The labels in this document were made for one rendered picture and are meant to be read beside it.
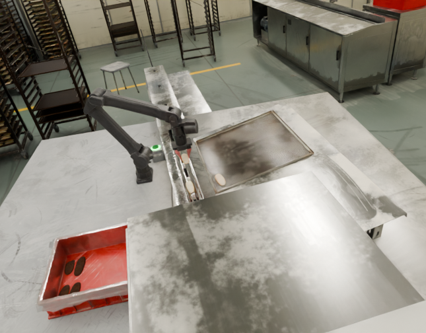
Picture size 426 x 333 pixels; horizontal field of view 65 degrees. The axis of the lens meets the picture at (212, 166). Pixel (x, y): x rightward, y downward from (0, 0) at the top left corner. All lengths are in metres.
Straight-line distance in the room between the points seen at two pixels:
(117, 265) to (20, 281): 0.40
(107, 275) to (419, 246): 1.20
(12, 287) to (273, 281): 1.19
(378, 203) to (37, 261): 1.41
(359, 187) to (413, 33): 3.52
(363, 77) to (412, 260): 3.18
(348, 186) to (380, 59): 3.09
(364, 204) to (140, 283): 0.92
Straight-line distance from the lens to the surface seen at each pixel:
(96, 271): 1.50
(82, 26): 8.68
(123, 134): 1.78
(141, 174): 1.86
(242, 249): 0.77
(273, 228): 0.81
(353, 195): 1.43
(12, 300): 1.61
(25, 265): 1.71
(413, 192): 1.75
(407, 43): 4.81
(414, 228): 1.58
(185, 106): 2.63
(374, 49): 4.35
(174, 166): 1.85
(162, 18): 8.66
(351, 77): 4.29
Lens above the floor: 1.88
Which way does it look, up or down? 35 degrees down
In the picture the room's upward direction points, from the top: 9 degrees counter-clockwise
